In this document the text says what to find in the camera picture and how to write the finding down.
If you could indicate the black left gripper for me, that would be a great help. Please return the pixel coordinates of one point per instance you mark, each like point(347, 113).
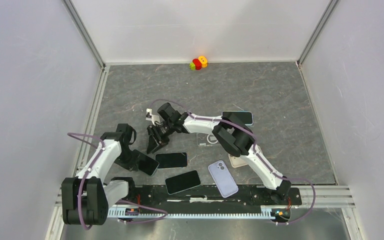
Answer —
point(132, 165)

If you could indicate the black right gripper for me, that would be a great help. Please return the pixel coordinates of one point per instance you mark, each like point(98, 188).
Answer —
point(153, 130)

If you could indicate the black smartphone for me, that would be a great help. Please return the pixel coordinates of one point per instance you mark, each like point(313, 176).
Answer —
point(182, 182)
point(145, 163)
point(172, 160)

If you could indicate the clear magsafe phone case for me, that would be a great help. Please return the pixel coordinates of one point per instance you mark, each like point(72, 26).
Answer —
point(206, 140)

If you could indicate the light blue phone case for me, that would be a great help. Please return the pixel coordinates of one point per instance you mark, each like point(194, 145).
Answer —
point(245, 118)

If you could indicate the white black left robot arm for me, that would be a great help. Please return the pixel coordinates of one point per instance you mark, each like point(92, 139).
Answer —
point(85, 198)

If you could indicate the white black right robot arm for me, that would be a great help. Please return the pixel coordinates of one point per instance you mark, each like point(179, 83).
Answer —
point(235, 137)

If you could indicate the beige translucent phone case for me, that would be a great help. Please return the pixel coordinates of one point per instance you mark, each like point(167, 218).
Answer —
point(236, 162)

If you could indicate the lilac phone case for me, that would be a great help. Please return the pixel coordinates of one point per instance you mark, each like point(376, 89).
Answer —
point(223, 179)

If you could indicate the black smartphone front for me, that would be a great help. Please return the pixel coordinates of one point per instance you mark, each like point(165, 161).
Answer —
point(182, 182)

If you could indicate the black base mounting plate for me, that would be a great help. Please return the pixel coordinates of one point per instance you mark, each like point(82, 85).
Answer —
point(206, 199)

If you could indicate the colourful toy blocks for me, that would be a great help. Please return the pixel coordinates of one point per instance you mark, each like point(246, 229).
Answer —
point(198, 63)

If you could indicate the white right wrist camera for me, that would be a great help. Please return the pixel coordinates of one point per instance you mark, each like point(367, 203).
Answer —
point(149, 115)

